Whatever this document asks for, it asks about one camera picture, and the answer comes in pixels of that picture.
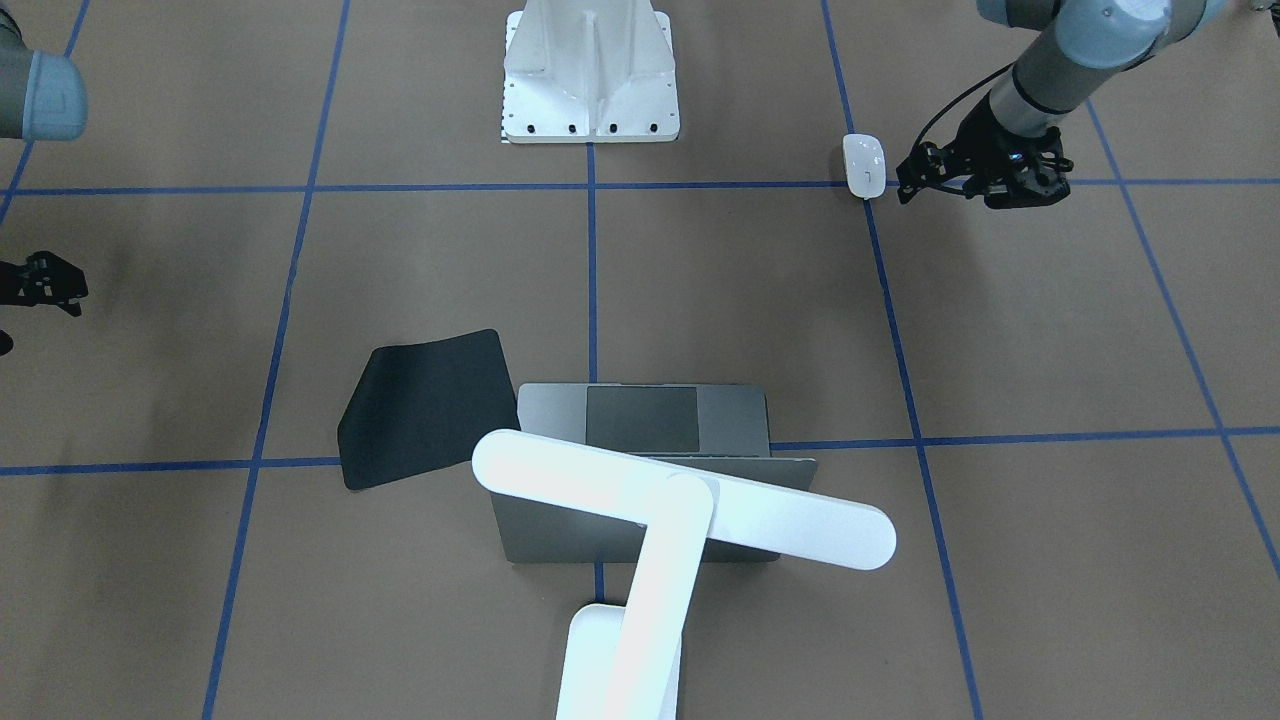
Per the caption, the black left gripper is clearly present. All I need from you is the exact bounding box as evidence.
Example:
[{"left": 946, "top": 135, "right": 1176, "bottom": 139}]
[{"left": 896, "top": 100, "right": 1074, "bottom": 210}]

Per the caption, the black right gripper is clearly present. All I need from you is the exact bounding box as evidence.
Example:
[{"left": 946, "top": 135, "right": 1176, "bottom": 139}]
[{"left": 1, "top": 252, "right": 88, "bottom": 316}]

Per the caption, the white computer mouse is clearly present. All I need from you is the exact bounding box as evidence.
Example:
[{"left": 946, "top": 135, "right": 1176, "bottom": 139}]
[{"left": 841, "top": 133, "right": 887, "bottom": 200}]

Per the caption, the grey laptop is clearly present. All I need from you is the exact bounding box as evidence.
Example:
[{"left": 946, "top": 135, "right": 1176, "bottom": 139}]
[{"left": 492, "top": 383, "right": 818, "bottom": 564}]

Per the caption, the black mouse pad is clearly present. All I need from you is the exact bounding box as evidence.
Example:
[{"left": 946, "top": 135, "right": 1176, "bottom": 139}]
[{"left": 337, "top": 329, "right": 520, "bottom": 492}]

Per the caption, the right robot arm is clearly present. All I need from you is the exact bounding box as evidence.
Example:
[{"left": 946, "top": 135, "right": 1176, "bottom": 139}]
[{"left": 1, "top": 8, "right": 90, "bottom": 316}]

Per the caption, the white desk lamp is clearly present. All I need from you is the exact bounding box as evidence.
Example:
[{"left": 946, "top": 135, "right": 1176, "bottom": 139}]
[{"left": 472, "top": 429, "right": 897, "bottom": 719}]

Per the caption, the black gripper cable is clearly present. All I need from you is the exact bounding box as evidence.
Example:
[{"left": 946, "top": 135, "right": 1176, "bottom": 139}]
[{"left": 913, "top": 61, "right": 1016, "bottom": 151}]

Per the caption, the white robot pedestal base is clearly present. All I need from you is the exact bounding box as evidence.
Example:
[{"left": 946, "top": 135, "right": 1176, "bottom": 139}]
[{"left": 500, "top": 1, "right": 681, "bottom": 143}]

